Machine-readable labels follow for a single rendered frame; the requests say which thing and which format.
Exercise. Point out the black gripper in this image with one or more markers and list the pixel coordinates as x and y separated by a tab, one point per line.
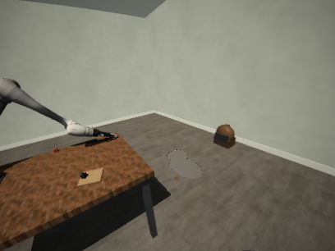
97	132

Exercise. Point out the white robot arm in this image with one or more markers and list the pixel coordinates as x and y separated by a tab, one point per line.
10	91

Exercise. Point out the black die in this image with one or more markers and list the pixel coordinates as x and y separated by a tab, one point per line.
83	175

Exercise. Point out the tan square mat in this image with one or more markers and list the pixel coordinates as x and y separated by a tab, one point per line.
92	177

